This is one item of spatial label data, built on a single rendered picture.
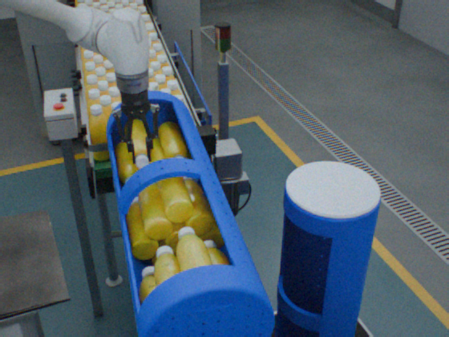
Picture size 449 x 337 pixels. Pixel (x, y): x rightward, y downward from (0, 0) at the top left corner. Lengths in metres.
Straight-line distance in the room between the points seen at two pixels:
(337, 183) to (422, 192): 1.89
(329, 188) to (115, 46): 0.74
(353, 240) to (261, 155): 2.12
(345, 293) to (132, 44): 0.98
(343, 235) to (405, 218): 1.71
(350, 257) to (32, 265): 0.89
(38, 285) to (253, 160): 2.40
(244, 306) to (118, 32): 0.73
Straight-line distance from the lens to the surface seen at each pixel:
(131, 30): 1.46
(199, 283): 1.12
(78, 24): 1.56
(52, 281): 1.50
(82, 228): 2.40
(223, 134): 2.45
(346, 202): 1.66
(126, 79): 1.51
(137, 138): 1.73
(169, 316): 1.14
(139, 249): 1.46
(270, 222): 3.18
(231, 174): 2.21
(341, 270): 1.75
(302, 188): 1.69
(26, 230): 1.66
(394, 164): 3.79
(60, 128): 2.04
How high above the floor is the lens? 2.03
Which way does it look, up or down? 34 degrees down
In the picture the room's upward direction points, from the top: straight up
